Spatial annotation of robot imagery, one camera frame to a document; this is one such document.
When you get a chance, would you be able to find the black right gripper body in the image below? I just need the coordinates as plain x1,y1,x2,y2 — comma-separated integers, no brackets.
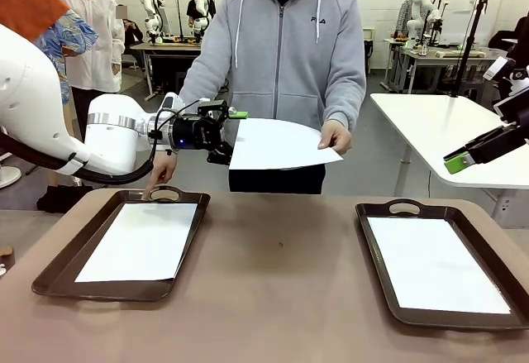
503,111,529,133

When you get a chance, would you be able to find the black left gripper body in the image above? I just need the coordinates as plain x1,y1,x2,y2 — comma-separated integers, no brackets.
171,112,212,151

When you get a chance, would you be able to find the white A4 paper sheet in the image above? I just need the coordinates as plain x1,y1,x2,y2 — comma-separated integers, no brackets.
227,117,345,171
74,201,199,284
366,216,512,315

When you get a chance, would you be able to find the person's left forearm grey sleeve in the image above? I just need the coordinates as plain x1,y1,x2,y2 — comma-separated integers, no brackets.
326,77,367,131

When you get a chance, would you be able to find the person's right forearm grey sleeve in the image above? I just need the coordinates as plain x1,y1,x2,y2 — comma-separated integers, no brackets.
178,63,218,107

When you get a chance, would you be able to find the person's right hand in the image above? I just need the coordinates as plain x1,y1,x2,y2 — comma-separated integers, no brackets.
147,153,179,193

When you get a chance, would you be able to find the person's left hand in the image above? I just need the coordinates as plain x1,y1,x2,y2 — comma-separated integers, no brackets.
317,120,354,156

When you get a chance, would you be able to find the white table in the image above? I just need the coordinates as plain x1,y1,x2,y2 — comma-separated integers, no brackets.
369,93,529,232

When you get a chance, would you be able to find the white label tag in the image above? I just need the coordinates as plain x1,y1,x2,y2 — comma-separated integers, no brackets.
483,56,517,82

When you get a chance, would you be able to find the wooden background work table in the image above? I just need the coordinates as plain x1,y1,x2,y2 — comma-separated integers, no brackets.
130,41,203,102
384,38,509,93

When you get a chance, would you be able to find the black tripod pole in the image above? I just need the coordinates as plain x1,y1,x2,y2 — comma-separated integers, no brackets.
448,0,488,98

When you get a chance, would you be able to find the person in dark coat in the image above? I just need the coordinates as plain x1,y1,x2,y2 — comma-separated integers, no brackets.
487,7,529,91

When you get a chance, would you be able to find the person in grey hoodie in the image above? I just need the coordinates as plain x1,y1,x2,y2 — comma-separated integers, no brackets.
185,0,369,195

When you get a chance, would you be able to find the standing person in black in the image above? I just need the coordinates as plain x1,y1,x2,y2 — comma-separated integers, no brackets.
186,0,216,29

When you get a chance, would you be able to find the seated person in black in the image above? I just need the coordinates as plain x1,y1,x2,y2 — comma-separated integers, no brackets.
115,3,144,45

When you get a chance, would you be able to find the person in white shirt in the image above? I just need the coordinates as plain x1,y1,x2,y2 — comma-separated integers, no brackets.
52,0,132,183

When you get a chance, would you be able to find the black lamp stand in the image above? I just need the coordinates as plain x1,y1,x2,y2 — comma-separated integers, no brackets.
427,0,451,45

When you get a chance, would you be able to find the person in plaid shirt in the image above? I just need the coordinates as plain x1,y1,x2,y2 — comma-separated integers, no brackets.
397,0,431,37

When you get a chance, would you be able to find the black bag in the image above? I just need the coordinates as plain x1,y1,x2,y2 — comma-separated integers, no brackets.
36,183,94,214

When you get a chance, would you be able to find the brown plastic serving tray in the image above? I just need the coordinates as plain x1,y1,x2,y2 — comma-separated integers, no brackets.
31,184,212,302
355,198,529,332

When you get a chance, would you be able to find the white chair base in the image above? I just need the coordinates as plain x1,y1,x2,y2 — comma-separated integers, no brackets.
0,163,22,190

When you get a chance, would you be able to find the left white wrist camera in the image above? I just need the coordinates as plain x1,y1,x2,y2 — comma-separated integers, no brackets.
159,92,186,112

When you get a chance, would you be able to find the thin black camera stand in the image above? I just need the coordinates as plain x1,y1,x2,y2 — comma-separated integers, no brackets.
159,0,185,40

